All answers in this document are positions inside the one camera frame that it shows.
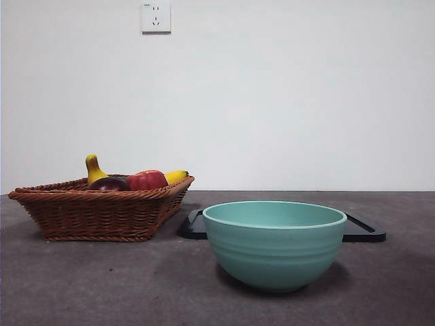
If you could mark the teal ribbed bowl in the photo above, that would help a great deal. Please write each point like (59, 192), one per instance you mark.
(275, 254)

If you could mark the dark red plum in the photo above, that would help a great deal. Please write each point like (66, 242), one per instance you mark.
(108, 184)

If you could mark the dark rectangular tray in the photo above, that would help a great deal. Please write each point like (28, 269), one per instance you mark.
(192, 227)

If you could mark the red apple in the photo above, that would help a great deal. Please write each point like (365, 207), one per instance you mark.
(147, 180)

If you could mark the yellow banana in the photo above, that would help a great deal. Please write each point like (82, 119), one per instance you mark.
(93, 169)

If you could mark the brown wicker basket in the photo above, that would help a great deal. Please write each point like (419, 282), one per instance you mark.
(95, 217)

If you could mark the white wall socket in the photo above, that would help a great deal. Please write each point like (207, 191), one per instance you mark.
(156, 17)

